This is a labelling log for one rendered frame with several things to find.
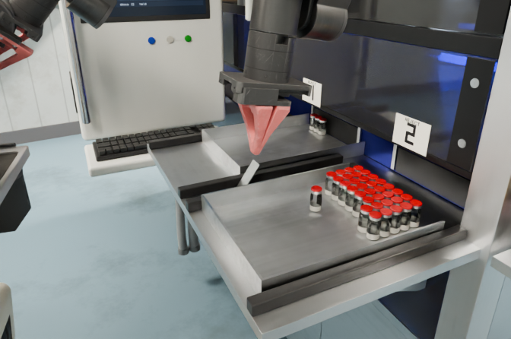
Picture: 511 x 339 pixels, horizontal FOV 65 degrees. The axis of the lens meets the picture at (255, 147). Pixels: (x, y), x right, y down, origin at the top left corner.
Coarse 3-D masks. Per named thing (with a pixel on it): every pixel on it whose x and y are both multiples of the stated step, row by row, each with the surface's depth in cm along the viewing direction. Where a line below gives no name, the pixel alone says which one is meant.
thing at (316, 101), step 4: (304, 80) 106; (308, 80) 104; (312, 84) 103; (316, 84) 101; (320, 84) 99; (312, 88) 103; (316, 88) 101; (320, 88) 100; (312, 92) 103; (316, 92) 102; (320, 92) 100; (304, 96) 107; (316, 96) 102; (320, 96) 100; (308, 100) 106; (312, 100) 104; (316, 100) 102; (320, 100) 101; (316, 104) 102
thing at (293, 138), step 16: (208, 128) 109; (224, 128) 111; (240, 128) 113; (288, 128) 119; (304, 128) 119; (208, 144) 105; (224, 144) 107; (240, 144) 107; (272, 144) 107; (288, 144) 107; (304, 144) 107; (320, 144) 107; (336, 144) 107; (352, 144) 99; (224, 160) 95; (240, 160) 98; (256, 160) 98; (272, 160) 90; (288, 160) 92
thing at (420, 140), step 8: (400, 120) 77; (408, 120) 75; (416, 120) 74; (400, 128) 77; (408, 128) 76; (416, 128) 74; (424, 128) 72; (400, 136) 78; (408, 136) 76; (416, 136) 74; (424, 136) 72; (400, 144) 78; (408, 144) 76; (416, 144) 74; (424, 144) 73; (416, 152) 75; (424, 152) 73
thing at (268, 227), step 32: (224, 192) 77; (256, 192) 80; (288, 192) 83; (224, 224) 66; (256, 224) 72; (288, 224) 72; (320, 224) 72; (352, 224) 72; (256, 256) 64; (288, 256) 64; (320, 256) 64; (352, 256) 60; (256, 288) 56
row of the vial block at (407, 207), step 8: (352, 168) 83; (360, 176) 79; (368, 184) 76; (376, 184) 76; (376, 192) 74; (384, 192) 73; (392, 200) 71; (400, 200) 71; (408, 208) 68; (408, 216) 69; (408, 224) 70
